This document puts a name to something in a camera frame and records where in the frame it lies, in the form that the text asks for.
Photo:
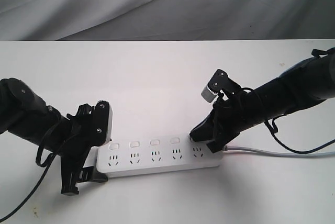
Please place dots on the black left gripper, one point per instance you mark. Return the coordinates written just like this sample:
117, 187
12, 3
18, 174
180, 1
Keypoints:
75, 151

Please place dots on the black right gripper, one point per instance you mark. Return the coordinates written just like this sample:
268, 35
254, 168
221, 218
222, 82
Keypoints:
239, 113

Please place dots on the white five-outlet power strip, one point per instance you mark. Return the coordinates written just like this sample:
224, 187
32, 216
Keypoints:
120, 158

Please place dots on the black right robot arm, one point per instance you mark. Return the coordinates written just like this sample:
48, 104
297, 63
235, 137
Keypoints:
306, 84

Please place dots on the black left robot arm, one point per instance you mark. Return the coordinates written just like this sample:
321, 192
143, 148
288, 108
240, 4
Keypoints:
26, 115

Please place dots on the grey backdrop cloth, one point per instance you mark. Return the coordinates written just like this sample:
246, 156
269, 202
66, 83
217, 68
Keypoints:
137, 20

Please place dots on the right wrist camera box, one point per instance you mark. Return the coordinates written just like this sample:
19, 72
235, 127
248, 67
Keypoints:
220, 83

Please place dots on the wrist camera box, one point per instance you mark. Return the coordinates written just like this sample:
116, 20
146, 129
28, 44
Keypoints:
220, 83
102, 119

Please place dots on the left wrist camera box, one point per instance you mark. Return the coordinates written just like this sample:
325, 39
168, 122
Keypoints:
102, 119

